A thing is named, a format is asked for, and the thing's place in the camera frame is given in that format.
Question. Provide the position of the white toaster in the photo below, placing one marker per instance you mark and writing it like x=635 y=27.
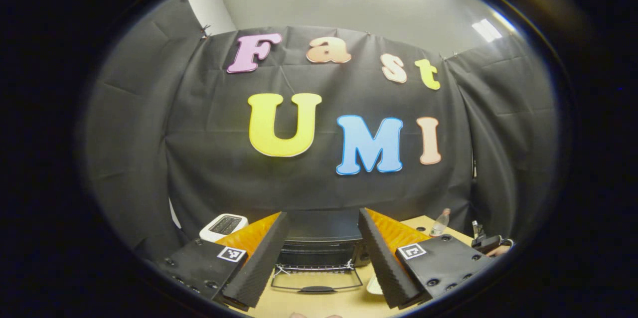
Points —
x=212 y=235

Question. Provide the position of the clear water bottle red label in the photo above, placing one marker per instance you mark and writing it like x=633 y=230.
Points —
x=439 y=228

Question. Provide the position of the white square plate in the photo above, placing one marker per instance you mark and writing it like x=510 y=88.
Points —
x=374 y=286

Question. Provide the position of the black electric oven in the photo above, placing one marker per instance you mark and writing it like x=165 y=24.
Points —
x=319 y=228

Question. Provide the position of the small ceiling light panel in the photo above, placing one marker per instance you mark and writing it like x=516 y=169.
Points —
x=487 y=30

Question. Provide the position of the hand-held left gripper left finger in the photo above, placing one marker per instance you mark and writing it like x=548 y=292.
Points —
x=264 y=260

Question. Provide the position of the black backdrop cloth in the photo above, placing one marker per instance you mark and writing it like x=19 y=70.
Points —
x=349 y=188

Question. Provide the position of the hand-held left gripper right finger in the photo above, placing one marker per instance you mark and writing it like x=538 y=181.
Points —
x=381 y=263

